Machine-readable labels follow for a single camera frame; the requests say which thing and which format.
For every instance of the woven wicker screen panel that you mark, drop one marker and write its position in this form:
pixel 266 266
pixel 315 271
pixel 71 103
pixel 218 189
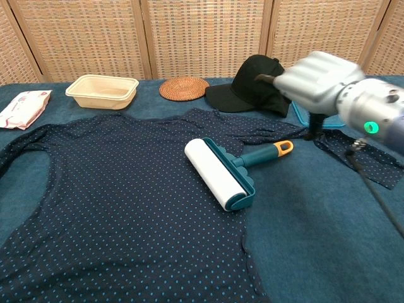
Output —
pixel 205 34
pixel 12 57
pixel 322 25
pixel 389 41
pixel 85 38

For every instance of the white pink wet wipes pack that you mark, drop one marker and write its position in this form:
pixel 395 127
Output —
pixel 23 109

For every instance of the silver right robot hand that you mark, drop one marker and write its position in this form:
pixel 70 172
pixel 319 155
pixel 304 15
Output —
pixel 315 82

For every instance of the teal white lint roller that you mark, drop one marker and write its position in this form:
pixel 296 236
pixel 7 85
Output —
pixel 214 170

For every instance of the navy polka dot shirt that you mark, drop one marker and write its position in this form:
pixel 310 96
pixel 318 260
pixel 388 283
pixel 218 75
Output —
pixel 126 189

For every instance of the round woven rattan coaster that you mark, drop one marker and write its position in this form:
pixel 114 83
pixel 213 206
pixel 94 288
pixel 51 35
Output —
pixel 183 89

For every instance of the cream plastic food container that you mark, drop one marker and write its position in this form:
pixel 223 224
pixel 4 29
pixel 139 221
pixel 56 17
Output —
pixel 101 94

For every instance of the black baseball cap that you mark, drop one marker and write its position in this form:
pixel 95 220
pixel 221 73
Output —
pixel 249 88

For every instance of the blue plastic container lid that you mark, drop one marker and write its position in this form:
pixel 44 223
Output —
pixel 331 122

